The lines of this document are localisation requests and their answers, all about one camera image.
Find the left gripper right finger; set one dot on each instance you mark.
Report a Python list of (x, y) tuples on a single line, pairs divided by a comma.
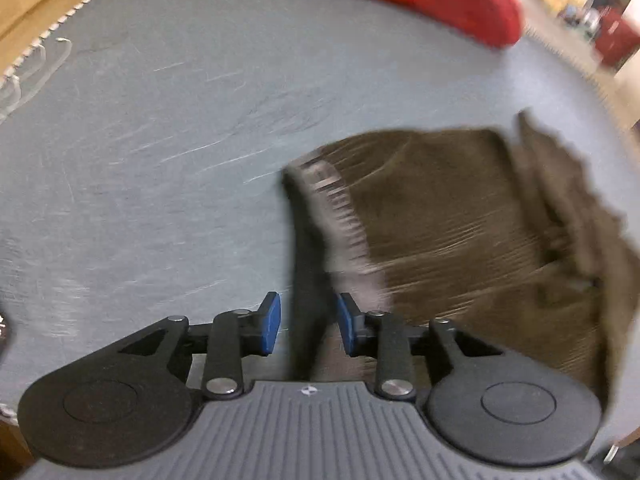
[(486, 401)]

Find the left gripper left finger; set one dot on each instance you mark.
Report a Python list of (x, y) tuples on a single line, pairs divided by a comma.
[(136, 397)]

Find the brown corduroy pants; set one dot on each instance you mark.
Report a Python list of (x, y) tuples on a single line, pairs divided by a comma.
[(505, 237)]

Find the dark red cushion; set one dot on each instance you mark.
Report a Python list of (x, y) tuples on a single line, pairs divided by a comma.
[(617, 39)]

